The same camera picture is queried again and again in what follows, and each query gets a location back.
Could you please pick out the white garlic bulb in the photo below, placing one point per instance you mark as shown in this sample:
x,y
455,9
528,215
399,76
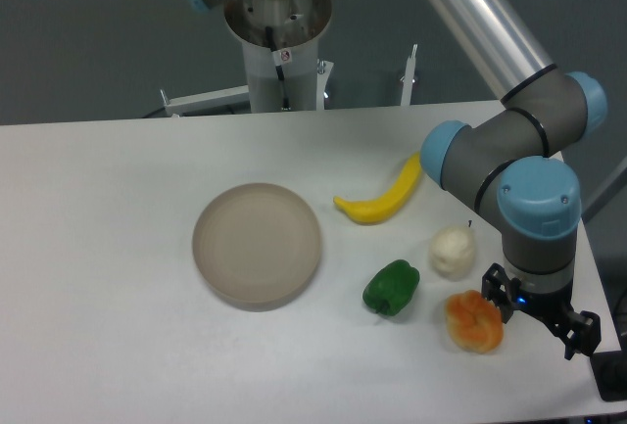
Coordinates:
x,y
452,251

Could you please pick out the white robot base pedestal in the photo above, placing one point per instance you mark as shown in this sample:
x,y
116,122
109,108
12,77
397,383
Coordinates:
x,y
279,40

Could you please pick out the yellow banana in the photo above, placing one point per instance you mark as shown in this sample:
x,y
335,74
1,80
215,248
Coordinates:
x,y
389,203

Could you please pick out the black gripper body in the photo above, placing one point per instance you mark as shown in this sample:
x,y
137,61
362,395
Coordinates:
x,y
545,297

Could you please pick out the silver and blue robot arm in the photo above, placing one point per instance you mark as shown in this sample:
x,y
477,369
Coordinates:
x,y
504,169

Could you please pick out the beige round plate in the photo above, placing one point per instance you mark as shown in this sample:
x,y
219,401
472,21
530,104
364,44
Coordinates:
x,y
257,246

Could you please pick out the green bell pepper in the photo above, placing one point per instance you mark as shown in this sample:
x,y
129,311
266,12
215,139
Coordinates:
x,y
391,289

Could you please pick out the black box at table edge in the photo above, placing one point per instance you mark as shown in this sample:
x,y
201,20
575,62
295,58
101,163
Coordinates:
x,y
609,369

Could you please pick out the white metal frame bracket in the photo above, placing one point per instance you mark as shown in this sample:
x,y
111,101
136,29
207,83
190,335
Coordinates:
x,y
205,104

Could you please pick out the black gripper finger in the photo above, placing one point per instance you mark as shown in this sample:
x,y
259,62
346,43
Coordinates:
x,y
494,289
580,332

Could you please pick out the orange bread roll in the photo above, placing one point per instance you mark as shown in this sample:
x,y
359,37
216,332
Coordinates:
x,y
473,323

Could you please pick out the white upright bracket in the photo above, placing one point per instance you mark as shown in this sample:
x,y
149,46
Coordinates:
x,y
409,78

